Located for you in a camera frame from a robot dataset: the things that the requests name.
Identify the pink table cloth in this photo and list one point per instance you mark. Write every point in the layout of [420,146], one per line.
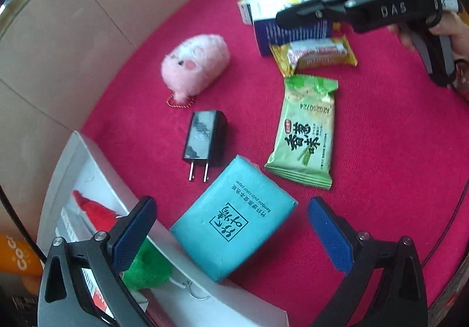
[384,147]

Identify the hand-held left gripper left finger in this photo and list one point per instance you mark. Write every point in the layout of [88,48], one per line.
[133,235]

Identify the green snack packet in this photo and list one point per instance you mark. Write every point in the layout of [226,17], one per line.
[304,133]

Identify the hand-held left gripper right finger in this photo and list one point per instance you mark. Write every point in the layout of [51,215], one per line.
[329,235]

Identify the long white box red label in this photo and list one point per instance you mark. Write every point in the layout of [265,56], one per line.
[69,224]

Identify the orange paper cup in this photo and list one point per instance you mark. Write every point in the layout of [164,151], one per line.
[18,257]

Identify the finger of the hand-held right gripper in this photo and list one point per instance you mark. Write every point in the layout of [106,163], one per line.
[311,14]

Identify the white cardboard box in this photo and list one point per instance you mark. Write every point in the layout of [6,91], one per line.
[91,166]

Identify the pink plush toy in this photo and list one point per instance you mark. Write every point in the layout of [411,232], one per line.
[198,59]

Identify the blue and white medicine box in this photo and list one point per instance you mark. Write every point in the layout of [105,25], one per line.
[278,32]

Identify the person's right hand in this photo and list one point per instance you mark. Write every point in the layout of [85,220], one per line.
[458,34]

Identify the red strawberry plush toy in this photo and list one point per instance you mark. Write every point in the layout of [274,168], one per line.
[99,215]

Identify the yellow snack packet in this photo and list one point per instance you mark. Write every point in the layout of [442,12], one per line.
[318,54]

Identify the small teal medicine box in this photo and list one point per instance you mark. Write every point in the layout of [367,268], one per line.
[252,8]

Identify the black charger plug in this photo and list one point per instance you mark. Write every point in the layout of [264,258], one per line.
[205,136]

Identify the teal tissue pack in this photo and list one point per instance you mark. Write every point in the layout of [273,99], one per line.
[234,217]

